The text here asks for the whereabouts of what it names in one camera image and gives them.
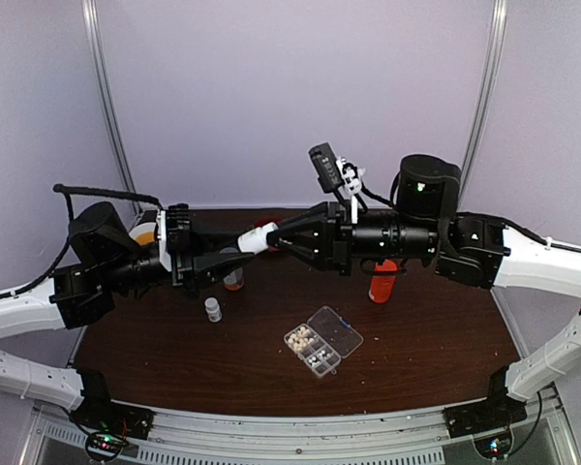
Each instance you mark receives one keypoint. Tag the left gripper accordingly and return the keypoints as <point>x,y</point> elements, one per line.
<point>186,272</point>

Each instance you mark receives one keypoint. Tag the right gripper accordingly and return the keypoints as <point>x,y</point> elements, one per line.
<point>334,216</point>

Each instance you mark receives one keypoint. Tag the grey capped supplement bottle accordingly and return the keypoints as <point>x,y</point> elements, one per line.
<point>235,280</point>

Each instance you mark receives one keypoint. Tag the small white bottle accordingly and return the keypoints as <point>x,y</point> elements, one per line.
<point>255,240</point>
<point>213,309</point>

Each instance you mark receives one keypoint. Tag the orange pill bottle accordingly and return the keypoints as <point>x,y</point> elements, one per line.
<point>383,279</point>

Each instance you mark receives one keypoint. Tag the clear plastic pill organizer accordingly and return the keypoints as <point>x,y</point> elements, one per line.
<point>323,341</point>

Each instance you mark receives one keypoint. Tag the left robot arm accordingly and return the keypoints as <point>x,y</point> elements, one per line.
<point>111,262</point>

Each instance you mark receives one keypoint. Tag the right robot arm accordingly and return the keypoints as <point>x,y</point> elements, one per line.
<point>478,250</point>

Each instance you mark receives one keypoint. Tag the floral mug yellow inside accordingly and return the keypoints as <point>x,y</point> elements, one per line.
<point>144,233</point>

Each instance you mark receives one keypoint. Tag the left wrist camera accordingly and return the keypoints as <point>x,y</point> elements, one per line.
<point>173,228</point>

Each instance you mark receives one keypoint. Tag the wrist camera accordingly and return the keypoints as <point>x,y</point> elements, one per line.
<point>173,228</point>
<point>341,178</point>

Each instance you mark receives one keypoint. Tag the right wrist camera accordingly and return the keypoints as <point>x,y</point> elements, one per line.
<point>341,178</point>

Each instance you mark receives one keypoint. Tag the front aluminium rail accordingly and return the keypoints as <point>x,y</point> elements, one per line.
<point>417,436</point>

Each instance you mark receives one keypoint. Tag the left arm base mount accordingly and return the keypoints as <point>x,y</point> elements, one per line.
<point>106,424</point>

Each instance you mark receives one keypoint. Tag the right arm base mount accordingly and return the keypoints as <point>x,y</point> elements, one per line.
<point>490,419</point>

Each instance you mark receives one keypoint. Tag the left aluminium frame post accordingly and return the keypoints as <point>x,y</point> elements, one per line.
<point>95,41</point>

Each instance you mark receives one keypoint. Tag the aluminium frame post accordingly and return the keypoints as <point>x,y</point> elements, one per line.
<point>491,67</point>
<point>95,41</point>

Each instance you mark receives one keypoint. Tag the right aluminium frame post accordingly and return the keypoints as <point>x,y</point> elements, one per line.
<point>491,67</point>

